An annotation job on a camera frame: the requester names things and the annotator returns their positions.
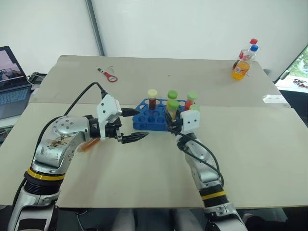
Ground grey metal pole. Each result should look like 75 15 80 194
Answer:
85 0 106 57

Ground tangle of cables and devices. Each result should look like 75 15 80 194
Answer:
26 71 48 85

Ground green-capped yellow test tube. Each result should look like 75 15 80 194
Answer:
168 99 180 120

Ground red bottle opener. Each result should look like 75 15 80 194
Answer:
103 71 119 83

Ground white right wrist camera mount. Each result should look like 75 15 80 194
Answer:
180 110 201 133

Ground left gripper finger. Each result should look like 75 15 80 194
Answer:
121 108 141 118
117 131 150 145

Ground orange liquid test tube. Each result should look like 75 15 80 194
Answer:
77 138 101 153

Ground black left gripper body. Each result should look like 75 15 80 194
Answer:
104 116 123 142

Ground yellow-capped dark red test tube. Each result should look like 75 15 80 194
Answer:
147 89 158 111

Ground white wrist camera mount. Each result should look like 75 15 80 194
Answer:
180 110 201 133
96 94 123 141

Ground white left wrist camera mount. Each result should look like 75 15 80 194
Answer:
96 94 123 141

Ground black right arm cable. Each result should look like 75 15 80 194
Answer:
167 122 225 190

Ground orange soda bottle blue cap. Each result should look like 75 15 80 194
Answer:
231 45 259 81

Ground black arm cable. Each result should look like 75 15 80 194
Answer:
63 81 108 116
167 122 225 190

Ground clear bottle blue cap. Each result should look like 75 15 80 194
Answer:
232 38 259 70

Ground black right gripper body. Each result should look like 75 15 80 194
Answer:
167 117 185 132

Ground grey laptop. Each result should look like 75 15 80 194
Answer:
0 45 33 120

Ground blue test tube rack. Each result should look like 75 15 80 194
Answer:
132 98 188 132

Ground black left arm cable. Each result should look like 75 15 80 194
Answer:
63 81 108 116

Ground green-capped orange-red test tube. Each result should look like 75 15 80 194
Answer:
184 91 199 111

